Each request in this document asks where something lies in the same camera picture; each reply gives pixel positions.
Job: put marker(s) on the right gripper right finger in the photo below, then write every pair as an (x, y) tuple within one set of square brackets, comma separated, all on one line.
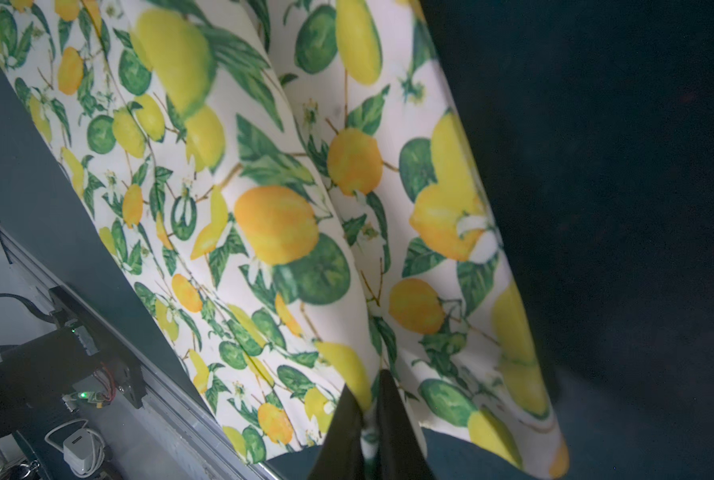
[(399, 455)]

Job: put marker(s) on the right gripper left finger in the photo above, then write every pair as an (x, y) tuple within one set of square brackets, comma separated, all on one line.
[(341, 457)]

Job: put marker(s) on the lemon print skirt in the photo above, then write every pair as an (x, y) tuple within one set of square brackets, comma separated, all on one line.
[(288, 189)]

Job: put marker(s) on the white power adapter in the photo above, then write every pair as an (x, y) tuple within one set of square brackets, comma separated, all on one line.
[(83, 450)]

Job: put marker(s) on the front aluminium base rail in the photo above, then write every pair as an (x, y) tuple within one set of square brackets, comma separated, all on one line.
[(181, 426)]

